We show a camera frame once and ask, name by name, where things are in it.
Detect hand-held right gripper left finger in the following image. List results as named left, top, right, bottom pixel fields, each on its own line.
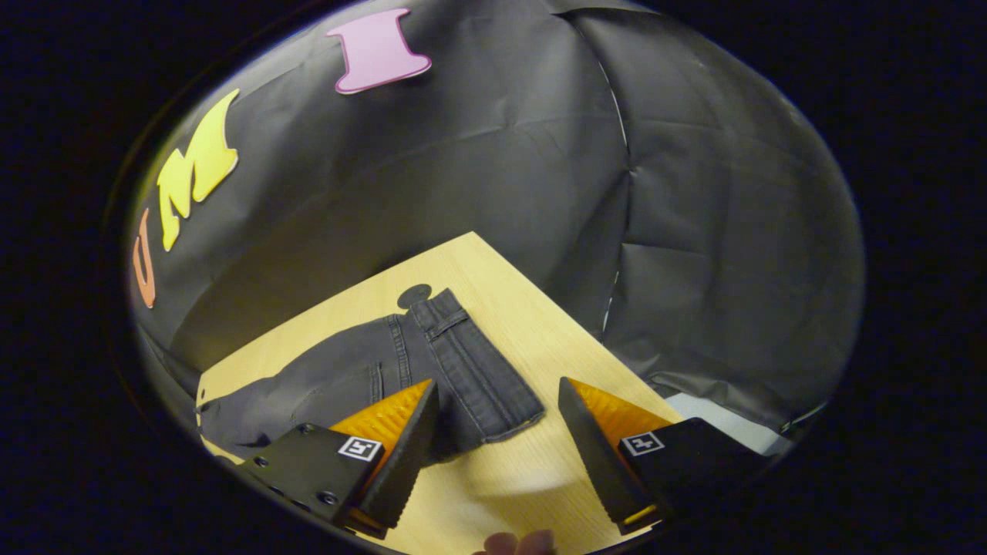
left=234, top=378, right=442, bottom=540

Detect black backdrop cloth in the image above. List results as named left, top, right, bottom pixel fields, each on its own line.
left=127, top=0, right=866, bottom=456

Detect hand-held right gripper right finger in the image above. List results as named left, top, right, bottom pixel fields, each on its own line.
left=557, top=375, right=770, bottom=537

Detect dark grey jeans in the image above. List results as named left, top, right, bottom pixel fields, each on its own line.
left=196, top=287, right=547, bottom=465

